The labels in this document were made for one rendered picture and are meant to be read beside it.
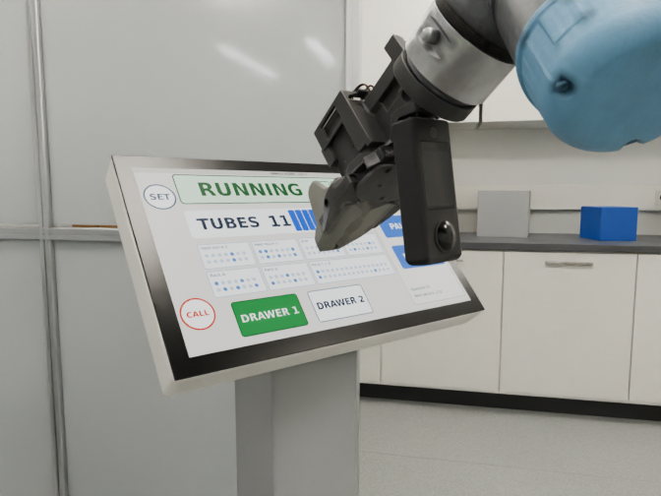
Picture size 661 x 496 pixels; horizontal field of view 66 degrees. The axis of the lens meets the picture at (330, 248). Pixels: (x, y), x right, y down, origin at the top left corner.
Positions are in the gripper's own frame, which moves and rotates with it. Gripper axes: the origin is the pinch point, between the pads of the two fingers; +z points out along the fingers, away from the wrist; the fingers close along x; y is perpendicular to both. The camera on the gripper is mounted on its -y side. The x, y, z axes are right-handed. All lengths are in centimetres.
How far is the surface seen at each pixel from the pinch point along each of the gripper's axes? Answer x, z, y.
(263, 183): -7.0, 15.0, 21.5
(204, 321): 8.6, 14.9, 1.1
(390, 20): -182, 71, 194
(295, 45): -51, 33, 88
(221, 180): -0.5, 14.9, 22.0
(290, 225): -8.4, 14.9, 13.6
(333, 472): -15.4, 39.4, -17.1
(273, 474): -4.5, 37.3, -14.3
